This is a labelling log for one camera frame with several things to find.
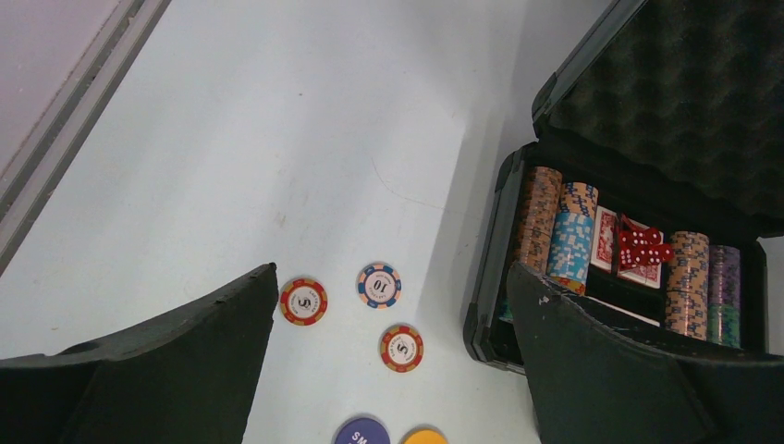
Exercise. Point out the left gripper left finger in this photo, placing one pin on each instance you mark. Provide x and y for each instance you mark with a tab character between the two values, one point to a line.
188	375

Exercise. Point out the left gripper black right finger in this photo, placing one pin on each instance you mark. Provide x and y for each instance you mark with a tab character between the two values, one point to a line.
600	376

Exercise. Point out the red dice set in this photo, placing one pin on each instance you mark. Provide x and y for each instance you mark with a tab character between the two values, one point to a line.
628	249

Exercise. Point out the blue orange chip stack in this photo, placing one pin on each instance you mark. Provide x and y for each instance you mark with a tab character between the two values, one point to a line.
570	249

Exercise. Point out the pink brown chip stack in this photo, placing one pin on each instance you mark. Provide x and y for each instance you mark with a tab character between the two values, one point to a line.
686	310

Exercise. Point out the orange poker chip at edge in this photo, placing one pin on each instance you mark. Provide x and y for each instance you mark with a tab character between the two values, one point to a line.
303	301

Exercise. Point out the purple green chip stack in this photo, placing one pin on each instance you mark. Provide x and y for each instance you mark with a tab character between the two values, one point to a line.
724	296

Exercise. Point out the yellow big blind button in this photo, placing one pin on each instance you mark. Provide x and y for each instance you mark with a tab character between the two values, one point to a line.
424	435

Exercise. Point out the blue small blind button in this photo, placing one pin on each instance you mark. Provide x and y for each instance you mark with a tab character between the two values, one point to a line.
362	430

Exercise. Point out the white red poker chip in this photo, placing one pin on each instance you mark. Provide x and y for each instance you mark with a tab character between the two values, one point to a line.
379	285

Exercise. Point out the black poker case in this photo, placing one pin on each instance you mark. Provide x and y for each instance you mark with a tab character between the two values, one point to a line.
674	111

